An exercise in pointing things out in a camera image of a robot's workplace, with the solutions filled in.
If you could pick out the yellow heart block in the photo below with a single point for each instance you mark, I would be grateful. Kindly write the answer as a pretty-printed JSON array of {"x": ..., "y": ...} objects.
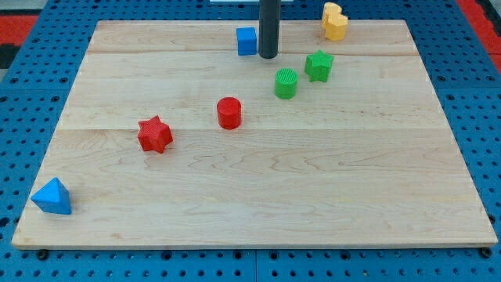
[{"x": 334, "y": 23}]

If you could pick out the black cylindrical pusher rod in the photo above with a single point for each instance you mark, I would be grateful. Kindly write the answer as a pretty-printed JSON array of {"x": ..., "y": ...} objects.
[{"x": 269, "y": 18}]

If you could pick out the wooden board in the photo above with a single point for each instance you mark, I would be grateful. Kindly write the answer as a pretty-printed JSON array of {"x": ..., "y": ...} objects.
[{"x": 364, "y": 160}]

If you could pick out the red cylinder block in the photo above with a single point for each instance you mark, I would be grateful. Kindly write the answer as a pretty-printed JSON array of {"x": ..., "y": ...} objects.
[{"x": 229, "y": 113}]

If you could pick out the green star block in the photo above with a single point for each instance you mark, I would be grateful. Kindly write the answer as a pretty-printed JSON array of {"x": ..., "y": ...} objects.
[{"x": 318, "y": 66}]

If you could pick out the green cylinder block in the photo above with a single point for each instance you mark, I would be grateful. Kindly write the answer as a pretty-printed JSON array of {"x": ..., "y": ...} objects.
[{"x": 286, "y": 83}]

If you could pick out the blue triangular block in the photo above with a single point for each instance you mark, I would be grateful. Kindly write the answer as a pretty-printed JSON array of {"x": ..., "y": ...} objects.
[{"x": 53, "y": 197}]

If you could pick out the blue cube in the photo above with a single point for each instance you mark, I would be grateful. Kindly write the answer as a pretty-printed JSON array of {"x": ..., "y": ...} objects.
[{"x": 246, "y": 41}]

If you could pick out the red star block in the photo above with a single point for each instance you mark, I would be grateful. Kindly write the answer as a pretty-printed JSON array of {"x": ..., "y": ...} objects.
[{"x": 154, "y": 135}]

